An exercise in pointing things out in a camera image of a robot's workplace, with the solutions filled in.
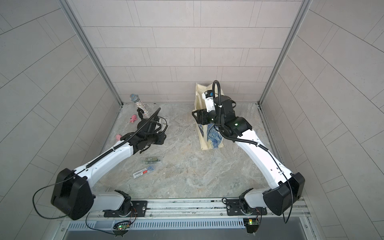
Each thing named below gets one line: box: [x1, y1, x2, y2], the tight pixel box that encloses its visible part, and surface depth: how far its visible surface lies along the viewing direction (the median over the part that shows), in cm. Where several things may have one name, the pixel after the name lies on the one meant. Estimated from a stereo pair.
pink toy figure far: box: [129, 114, 138, 123], surface depth 107 cm
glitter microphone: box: [129, 93, 152, 119], surface depth 84 cm
